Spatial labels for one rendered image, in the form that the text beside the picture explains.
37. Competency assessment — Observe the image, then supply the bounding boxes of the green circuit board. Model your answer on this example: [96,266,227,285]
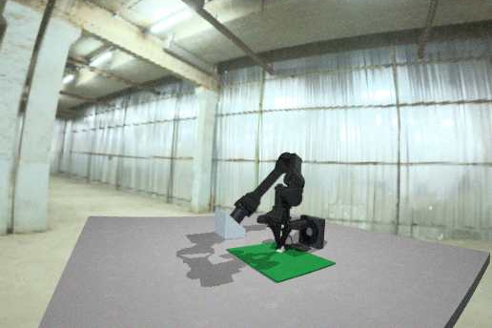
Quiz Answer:
[226,242,336,283]

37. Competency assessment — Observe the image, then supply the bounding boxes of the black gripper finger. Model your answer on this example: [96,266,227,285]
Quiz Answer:
[280,228,292,246]
[267,224,281,244]

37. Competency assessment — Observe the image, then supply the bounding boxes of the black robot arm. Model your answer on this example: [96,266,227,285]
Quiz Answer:
[230,152,305,226]

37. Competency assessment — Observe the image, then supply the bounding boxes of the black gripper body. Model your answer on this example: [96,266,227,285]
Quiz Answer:
[257,203,307,231]

